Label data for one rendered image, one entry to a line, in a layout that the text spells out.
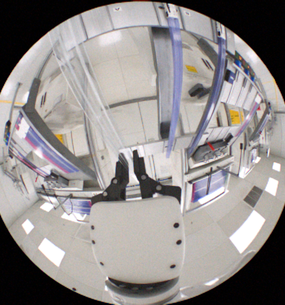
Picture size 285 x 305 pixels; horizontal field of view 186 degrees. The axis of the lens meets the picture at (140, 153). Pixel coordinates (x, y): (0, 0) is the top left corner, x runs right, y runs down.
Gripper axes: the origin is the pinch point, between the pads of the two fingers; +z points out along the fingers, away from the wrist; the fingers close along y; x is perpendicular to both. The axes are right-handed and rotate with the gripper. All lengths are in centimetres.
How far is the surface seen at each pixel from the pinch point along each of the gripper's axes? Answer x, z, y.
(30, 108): 20.7, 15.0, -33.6
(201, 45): 27.5, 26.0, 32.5
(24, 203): -129, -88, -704
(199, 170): -55, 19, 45
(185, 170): -55, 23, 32
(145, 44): 23.5, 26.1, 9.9
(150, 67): 13.2, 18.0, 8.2
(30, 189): -83, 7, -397
